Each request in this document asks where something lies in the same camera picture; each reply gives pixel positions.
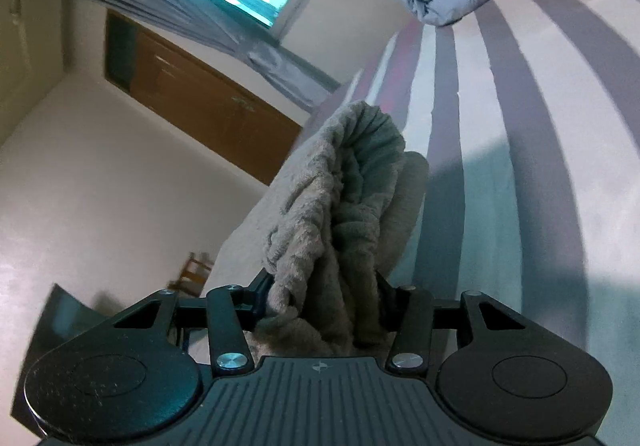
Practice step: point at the grey left curtain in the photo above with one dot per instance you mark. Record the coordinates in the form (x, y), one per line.
(213, 24)

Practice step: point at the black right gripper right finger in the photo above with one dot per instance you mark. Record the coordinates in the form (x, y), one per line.
(412, 314)

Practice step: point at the grey pants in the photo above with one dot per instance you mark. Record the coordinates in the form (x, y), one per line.
(335, 219)

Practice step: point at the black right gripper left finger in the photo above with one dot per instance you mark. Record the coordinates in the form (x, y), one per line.
(226, 313)

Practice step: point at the striped pink grey bedsheet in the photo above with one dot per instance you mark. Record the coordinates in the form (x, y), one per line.
(527, 112)

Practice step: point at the wooden chair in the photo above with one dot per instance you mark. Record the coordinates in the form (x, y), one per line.
(193, 275)

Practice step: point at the brown wooden door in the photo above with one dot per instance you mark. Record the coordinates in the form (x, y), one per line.
(197, 99)

